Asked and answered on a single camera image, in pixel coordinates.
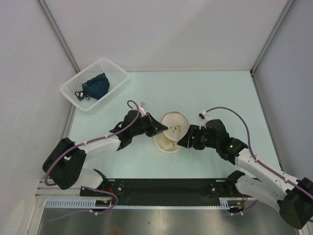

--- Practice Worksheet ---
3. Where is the white plastic perforated basket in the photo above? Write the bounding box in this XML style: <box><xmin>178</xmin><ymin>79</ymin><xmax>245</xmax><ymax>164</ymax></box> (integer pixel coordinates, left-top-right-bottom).
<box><xmin>60</xmin><ymin>58</ymin><xmax>129</xmax><ymax>114</ymax></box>

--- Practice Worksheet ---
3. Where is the white slotted cable duct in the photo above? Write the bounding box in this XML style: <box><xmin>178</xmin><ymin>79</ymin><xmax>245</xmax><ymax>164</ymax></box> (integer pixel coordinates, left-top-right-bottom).
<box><xmin>45</xmin><ymin>199</ymin><xmax>242</xmax><ymax>210</ymax></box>

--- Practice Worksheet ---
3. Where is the left aluminium frame post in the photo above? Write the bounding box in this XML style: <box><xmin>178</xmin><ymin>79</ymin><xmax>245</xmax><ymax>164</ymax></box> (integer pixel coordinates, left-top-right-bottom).
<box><xmin>36</xmin><ymin>0</ymin><xmax>80</xmax><ymax>73</ymax></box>

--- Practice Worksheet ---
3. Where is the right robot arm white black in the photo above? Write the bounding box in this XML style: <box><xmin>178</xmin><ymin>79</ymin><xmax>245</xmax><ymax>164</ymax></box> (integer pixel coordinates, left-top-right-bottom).
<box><xmin>178</xmin><ymin>119</ymin><xmax>313</xmax><ymax>230</ymax></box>

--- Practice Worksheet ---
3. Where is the dark blue bra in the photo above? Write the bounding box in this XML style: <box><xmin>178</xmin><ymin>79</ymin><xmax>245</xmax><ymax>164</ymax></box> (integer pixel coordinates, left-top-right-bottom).
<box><xmin>74</xmin><ymin>73</ymin><xmax>110</xmax><ymax>101</ymax></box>

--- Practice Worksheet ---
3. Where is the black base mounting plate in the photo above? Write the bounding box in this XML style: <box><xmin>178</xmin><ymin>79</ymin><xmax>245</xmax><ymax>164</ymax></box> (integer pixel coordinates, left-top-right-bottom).
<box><xmin>80</xmin><ymin>178</ymin><xmax>255</xmax><ymax>207</ymax></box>

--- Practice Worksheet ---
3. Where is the aluminium frame post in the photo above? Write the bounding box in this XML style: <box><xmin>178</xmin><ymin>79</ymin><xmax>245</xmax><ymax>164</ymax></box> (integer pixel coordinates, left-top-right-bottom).
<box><xmin>36</xmin><ymin>0</ymin><xmax>80</xmax><ymax>73</ymax></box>
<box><xmin>250</xmin><ymin>0</ymin><xmax>297</xmax><ymax>76</ymax></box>

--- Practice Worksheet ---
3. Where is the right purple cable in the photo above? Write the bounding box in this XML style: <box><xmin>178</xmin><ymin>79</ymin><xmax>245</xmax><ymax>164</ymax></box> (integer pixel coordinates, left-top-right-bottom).
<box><xmin>205</xmin><ymin>106</ymin><xmax>313</xmax><ymax>222</ymax></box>

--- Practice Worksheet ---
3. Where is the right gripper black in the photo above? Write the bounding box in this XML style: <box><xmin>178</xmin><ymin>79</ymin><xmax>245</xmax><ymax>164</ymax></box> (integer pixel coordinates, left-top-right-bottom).
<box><xmin>177</xmin><ymin>124</ymin><xmax>219</xmax><ymax>150</ymax></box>

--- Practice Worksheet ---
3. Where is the aluminium extrusion rail left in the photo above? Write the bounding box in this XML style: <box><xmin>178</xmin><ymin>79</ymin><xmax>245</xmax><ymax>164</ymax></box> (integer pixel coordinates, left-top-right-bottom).
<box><xmin>35</xmin><ymin>180</ymin><xmax>81</xmax><ymax>198</ymax></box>

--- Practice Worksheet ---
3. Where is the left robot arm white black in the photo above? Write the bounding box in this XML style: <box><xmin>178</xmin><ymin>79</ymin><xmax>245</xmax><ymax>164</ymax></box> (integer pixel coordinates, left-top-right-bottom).
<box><xmin>42</xmin><ymin>110</ymin><xmax>168</xmax><ymax>190</ymax></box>

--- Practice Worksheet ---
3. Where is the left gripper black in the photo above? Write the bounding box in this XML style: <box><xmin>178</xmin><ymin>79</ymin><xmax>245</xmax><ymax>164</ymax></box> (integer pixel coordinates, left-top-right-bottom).
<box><xmin>130</xmin><ymin>112</ymin><xmax>167</xmax><ymax>137</ymax></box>

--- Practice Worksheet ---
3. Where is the beige mesh laundry bag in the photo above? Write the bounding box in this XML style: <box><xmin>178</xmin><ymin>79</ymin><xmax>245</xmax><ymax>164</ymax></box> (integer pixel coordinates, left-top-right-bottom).
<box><xmin>153</xmin><ymin>112</ymin><xmax>190</xmax><ymax>153</ymax></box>

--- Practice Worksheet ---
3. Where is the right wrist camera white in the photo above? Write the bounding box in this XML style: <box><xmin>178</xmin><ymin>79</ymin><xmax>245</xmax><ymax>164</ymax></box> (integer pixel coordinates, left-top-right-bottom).
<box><xmin>198</xmin><ymin>111</ymin><xmax>208</xmax><ymax>120</ymax></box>

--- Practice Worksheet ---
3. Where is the right aluminium frame post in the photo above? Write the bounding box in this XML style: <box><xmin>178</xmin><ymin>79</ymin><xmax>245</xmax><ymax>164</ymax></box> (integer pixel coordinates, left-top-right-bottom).
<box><xmin>250</xmin><ymin>0</ymin><xmax>297</xmax><ymax>76</ymax></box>

